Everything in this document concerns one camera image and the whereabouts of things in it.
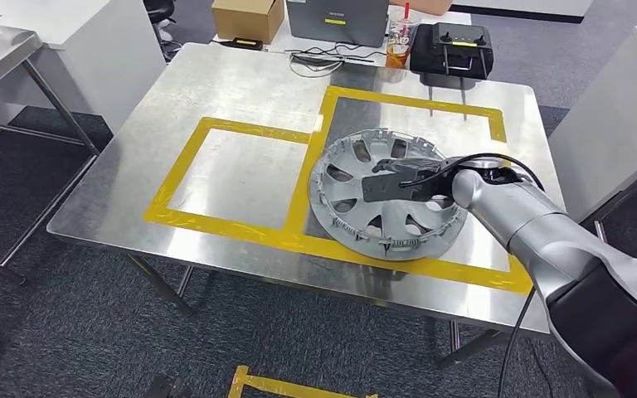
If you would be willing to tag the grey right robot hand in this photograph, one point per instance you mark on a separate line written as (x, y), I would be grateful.
(412, 166)

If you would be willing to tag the white desk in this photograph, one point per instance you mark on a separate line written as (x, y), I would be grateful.
(456, 19)

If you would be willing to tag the small yellow tape rectangle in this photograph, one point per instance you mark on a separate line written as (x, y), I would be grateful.
(184, 165)

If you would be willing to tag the grey laptop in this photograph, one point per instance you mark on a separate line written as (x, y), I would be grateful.
(335, 22)

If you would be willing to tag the silver plastic wheel hubcap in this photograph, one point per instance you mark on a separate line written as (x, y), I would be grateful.
(392, 219)

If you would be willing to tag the black stool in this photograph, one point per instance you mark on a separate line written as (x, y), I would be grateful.
(159, 8)

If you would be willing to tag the large yellow tape rectangle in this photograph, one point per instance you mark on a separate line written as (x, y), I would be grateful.
(406, 103)

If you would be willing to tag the yellow floor tape square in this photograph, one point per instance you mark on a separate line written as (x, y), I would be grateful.
(296, 387)

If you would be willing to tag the cardboard box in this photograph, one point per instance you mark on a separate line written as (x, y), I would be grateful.
(247, 19)

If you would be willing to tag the dark wrist camera bracket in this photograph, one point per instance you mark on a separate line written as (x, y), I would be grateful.
(379, 189)

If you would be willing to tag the steel workbench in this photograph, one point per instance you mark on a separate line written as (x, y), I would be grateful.
(230, 93)

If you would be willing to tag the iced drink cup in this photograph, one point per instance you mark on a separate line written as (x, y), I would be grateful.
(401, 44)

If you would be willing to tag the white cabinet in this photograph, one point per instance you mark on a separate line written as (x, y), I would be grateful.
(104, 66)

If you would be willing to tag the black remote controller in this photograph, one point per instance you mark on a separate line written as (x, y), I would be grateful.
(450, 55)

